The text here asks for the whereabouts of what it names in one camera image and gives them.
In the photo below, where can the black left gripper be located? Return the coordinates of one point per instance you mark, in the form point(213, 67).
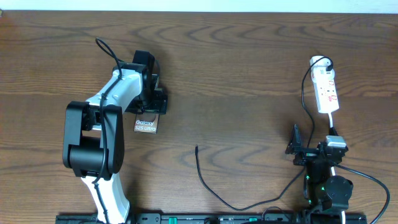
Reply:
point(160, 106)

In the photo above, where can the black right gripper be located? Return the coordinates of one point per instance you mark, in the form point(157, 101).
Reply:
point(294, 147)

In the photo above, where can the Galaxy S25 Ultra smartphone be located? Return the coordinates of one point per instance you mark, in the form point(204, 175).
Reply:
point(146, 123)

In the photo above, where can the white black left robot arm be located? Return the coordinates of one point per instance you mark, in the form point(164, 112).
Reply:
point(93, 142)

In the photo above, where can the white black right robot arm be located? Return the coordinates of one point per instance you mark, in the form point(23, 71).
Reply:
point(328, 194)

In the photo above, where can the white power strip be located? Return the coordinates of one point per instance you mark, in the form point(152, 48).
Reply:
point(322, 75)

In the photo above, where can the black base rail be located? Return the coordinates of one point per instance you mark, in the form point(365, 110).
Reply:
point(269, 217)

